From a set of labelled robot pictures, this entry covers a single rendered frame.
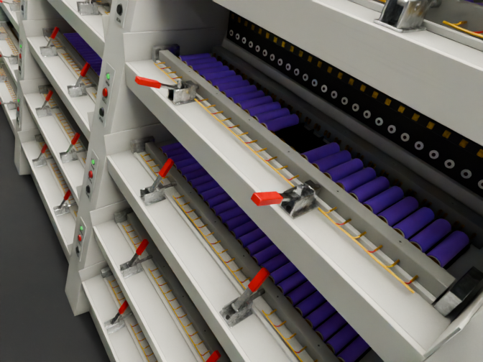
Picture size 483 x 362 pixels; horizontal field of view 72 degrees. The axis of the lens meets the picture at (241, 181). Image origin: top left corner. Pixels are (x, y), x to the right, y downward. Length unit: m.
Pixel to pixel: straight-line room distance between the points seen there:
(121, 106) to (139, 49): 0.12
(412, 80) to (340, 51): 0.07
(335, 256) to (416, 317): 0.09
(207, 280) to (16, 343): 0.67
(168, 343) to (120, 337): 0.25
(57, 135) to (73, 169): 0.18
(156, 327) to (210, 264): 0.21
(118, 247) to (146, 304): 0.16
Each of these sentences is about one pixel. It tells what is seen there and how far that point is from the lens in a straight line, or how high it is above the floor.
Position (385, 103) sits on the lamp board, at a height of 0.88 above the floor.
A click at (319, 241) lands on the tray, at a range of 0.36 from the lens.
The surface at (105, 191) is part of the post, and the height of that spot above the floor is 0.45.
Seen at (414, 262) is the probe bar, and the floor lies 0.79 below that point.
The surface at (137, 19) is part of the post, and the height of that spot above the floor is 0.83.
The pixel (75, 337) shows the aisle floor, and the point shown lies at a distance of 1.11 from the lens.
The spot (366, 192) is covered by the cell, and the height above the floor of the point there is 0.80.
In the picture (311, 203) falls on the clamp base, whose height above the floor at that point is 0.77.
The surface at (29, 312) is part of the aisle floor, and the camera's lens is 1.15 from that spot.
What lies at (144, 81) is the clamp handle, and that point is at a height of 0.78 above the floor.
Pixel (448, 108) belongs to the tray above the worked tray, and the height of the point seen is 0.92.
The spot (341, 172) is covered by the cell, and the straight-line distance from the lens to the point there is 0.43.
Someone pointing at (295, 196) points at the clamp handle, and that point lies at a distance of 0.36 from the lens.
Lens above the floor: 0.94
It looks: 28 degrees down
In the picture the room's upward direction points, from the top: 24 degrees clockwise
